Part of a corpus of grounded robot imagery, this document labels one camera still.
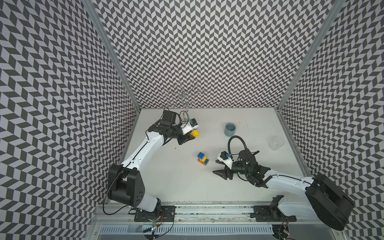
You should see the clear glass cup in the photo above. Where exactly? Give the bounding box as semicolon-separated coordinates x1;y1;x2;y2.
269;136;285;151

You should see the grey-blue ceramic cup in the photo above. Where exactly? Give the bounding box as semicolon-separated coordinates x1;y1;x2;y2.
224;123;237;137

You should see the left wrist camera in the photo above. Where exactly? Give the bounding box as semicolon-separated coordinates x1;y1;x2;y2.
162;110;199;135

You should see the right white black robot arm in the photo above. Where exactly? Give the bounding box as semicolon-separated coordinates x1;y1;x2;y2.
213;149;355;231

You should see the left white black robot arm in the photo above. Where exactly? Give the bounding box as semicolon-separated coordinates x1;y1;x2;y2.
106;119;199;213

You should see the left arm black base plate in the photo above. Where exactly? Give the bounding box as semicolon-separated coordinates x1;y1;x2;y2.
134;205;176;223

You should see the yellow curved lego brick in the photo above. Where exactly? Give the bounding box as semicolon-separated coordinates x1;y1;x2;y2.
191;130;200;137

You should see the aluminium front rail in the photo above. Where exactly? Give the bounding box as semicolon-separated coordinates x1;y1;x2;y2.
89;202;343;226

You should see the chrome mug tree stand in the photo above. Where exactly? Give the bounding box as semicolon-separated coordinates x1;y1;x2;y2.
161;80;205;123

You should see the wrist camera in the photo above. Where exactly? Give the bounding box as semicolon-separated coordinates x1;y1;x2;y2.
162;110;199;135
218;151;234;170

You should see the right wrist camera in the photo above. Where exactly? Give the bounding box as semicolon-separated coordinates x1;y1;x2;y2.
218;151;234;170

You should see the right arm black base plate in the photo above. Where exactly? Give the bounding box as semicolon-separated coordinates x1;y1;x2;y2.
250;195;297;222

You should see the white ribbed cable duct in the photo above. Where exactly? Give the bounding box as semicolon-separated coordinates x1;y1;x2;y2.
100;224;274;236

